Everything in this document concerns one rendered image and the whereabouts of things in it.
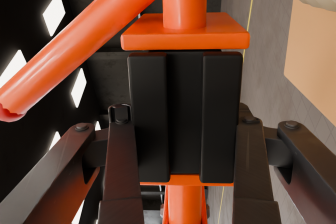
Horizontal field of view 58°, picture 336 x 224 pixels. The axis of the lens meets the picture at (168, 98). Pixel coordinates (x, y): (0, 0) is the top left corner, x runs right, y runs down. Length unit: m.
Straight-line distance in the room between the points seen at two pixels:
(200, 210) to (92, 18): 0.13
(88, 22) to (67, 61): 0.03
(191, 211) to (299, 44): 0.24
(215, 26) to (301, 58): 0.22
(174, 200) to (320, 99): 0.18
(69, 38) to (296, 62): 0.27
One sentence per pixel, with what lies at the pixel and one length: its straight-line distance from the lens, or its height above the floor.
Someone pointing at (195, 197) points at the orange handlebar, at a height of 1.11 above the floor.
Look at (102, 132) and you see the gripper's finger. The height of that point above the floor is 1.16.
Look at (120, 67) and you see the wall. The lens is 11.01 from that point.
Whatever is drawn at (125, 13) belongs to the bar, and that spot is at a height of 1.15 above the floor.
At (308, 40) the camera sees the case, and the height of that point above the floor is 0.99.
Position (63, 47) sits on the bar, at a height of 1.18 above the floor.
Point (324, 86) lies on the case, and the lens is 0.31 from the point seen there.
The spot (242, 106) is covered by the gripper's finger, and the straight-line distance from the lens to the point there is 0.18.
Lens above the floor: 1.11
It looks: 3 degrees up
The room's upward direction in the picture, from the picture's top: 91 degrees counter-clockwise
